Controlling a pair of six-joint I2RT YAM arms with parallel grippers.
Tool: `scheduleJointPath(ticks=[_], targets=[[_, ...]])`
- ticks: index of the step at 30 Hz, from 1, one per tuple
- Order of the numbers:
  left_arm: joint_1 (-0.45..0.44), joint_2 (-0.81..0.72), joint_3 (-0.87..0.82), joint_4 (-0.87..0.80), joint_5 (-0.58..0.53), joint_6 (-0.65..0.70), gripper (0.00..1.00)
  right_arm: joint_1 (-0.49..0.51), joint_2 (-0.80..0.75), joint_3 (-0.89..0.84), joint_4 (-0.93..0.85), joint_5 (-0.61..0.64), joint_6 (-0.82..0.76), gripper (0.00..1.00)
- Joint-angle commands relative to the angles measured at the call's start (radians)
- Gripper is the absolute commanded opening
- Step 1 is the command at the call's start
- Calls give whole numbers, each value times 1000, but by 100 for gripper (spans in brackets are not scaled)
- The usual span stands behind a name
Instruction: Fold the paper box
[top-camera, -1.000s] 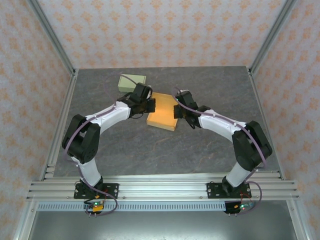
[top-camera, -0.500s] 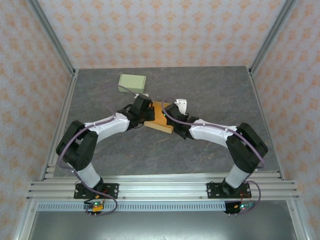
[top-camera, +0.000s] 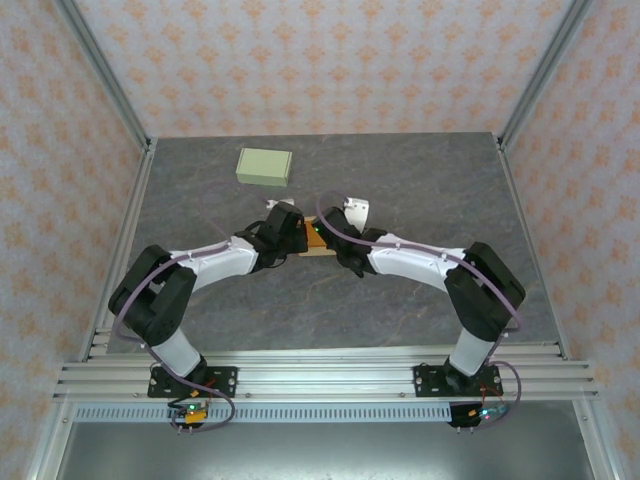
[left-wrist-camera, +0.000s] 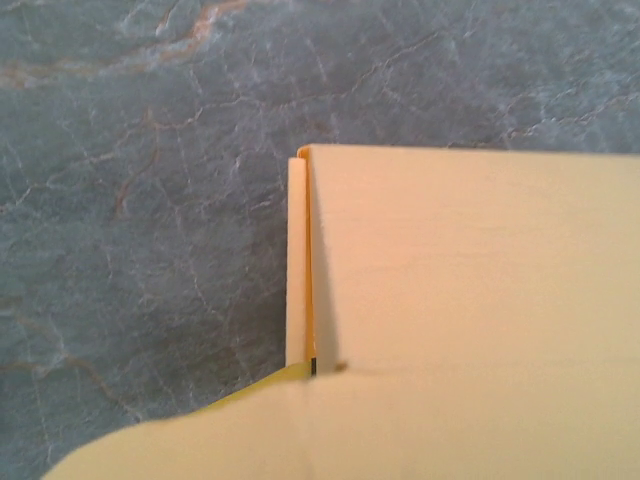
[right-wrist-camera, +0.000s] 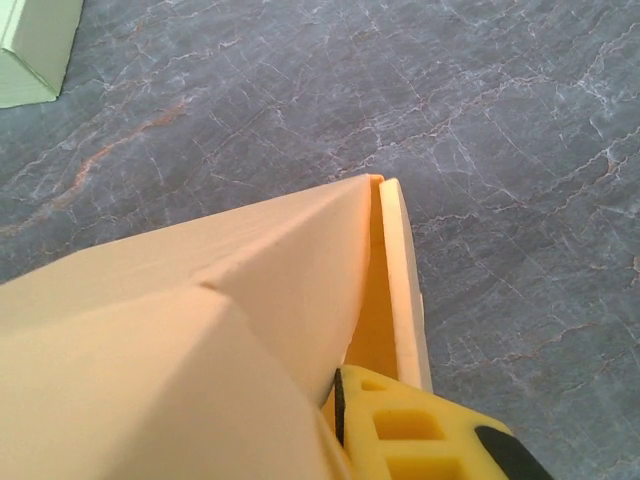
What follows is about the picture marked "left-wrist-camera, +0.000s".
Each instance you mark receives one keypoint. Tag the orange paper box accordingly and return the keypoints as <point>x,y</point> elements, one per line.
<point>450,275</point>

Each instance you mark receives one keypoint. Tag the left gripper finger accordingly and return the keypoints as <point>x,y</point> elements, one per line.
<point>285,377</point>

